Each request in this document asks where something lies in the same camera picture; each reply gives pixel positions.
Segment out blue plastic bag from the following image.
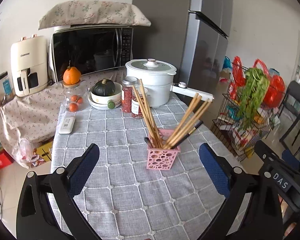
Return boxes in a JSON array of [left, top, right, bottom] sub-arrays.
[[222, 56, 232, 70]]

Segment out grey checked tablecloth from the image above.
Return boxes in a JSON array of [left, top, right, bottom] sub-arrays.
[[51, 107, 238, 239]]

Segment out floral cloth cover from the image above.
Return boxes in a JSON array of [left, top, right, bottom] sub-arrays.
[[38, 0, 151, 30]]

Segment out black chair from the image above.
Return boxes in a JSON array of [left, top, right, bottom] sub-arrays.
[[279, 80, 300, 149]]

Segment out cream air fryer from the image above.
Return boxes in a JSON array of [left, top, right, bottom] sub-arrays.
[[11, 35, 48, 97]]

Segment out white bowl green dot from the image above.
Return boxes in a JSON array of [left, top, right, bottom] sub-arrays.
[[88, 82, 122, 110]]

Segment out pink perforated utensil holder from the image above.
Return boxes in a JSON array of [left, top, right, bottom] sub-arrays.
[[146, 128, 181, 171]]

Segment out grey refrigerator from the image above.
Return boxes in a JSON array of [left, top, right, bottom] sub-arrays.
[[131, 0, 234, 91]]

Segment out glass jar with tomatoes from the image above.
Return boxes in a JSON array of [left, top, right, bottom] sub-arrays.
[[63, 80, 87, 113]]

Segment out red labelled jar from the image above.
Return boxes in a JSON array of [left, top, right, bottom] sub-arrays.
[[131, 85, 144, 118]]

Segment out white electric cooking pot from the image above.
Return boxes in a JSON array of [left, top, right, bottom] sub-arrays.
[[125, 58, 215, 108]]

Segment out black wire rack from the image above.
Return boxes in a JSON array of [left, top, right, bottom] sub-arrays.
[[211, 57, 285, 161]]

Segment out black chopstick gold band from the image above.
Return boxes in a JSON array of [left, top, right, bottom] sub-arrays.
[[171, 120, 203, 149], [144, 137, 154, 148]]

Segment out white remote control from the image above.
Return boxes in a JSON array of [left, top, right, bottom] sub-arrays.
[[58, 116, 76, 134]]

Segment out red plastic bag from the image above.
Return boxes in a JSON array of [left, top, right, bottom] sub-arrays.
[[253, 59, 285, 108], [228, 56, 245, 100]]

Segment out dark green pumpkin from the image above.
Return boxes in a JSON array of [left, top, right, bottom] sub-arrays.
[[91, 79, 116, 96]]

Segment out person's right hand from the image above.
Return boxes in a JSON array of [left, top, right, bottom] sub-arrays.
[[279, 196, 296, 239]]

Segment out red goji jar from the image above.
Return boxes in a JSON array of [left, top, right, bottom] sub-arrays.
[[121, 76, 137, 113]]

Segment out black microwave oven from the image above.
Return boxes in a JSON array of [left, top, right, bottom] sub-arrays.
[[49, 24, 133, 82]]

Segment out green leafy vegetables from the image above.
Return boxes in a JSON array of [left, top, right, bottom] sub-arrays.
[[237, 68, 269, 130]]

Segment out orange fruit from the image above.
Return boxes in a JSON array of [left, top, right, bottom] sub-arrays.
[[63, 62, 82, 85]]

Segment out floral table cover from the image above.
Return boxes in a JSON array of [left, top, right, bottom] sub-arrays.
[[0, 67, 127, 169]]

